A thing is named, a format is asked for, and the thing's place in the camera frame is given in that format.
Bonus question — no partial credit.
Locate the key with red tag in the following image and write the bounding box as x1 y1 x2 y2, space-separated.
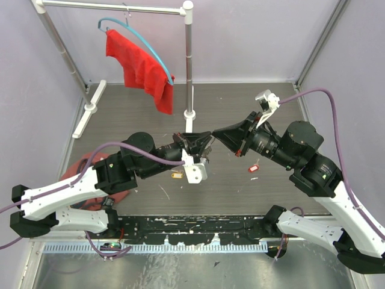
248 158 260 173

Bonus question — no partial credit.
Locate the maroon shirt on table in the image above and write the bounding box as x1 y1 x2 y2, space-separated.
60 152 129 211

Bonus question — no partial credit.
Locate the purple cable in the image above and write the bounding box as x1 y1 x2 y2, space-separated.
269 87 385 269
0 141 187 273

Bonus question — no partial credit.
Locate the wire keyring with keys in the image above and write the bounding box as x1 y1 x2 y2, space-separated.
202 137 215 159

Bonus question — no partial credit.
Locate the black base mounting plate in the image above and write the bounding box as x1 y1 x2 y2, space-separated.
90 215 273 246

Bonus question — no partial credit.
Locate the white slotted cable duct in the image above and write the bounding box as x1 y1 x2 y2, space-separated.
42 241 268 254

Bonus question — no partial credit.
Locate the metal clothes rack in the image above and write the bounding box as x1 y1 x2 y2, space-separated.
32 1 196 138

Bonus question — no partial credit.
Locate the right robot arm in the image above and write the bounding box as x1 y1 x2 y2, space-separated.
212 112 384 275

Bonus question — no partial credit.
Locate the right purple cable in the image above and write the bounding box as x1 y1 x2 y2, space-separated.
269 87 385 269

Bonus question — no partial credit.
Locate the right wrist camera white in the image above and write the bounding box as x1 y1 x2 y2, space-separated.
255 90 280 128

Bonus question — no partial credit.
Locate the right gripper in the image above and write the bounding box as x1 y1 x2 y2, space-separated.
212 110 298 169

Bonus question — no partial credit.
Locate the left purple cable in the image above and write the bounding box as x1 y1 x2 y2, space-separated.
0 141 187 273

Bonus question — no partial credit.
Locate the red shirt on hanger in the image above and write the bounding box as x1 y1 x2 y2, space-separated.
106 30 173 115

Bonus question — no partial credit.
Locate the key with yellow tag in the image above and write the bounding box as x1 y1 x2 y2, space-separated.
171 170 184 179

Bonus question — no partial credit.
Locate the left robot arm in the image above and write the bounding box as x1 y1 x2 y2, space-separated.
10 132 214 238

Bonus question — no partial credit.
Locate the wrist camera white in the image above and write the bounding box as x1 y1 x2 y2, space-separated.
255 90 280 128
182 149 209 184

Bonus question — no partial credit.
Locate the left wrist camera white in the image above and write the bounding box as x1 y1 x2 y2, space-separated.
182 149 209 184

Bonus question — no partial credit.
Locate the blue clothes hanger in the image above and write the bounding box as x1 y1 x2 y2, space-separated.
97 16 174 86

